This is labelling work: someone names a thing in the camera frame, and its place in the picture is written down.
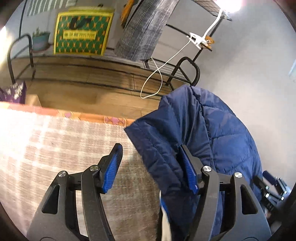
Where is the plaid pink bed blanket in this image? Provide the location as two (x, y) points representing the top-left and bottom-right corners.
(1, 108), (159, 240)

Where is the grey plaid hanging cloth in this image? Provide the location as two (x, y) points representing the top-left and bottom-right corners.
(114, 0), (178, 62)

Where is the purple floral bag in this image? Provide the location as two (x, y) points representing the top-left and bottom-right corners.
(0, 81), (27, 104)

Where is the orange bed sheet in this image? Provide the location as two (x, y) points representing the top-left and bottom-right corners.
(1, 102), (134, 128)

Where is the grey white folded garment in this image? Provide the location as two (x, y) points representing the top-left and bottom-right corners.
(161, 207), (172, 241)

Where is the bright round lamp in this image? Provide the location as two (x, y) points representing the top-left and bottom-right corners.
(0, 26), (12, 66)

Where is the bright blue jacket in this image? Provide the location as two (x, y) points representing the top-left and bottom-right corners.
(159, 196), (169, 217)

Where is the white clip-on lamp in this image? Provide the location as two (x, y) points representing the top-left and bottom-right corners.
(188, 0), (243, 50)

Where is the potted plant teal pot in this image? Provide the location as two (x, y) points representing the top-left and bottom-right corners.
(32, 27), (50, 52)

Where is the white lamp cable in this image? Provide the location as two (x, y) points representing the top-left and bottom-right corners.
(140, 39), (194, 100)

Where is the navy blue puffer jacket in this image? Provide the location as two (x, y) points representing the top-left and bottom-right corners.
(125, 85), (262, 240)

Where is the yellow green storage box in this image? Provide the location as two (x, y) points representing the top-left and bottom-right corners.
(53, 6), (115, 56)

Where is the green striped hanging cloth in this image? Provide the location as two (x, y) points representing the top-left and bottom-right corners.
(27, 0), (77, 16)

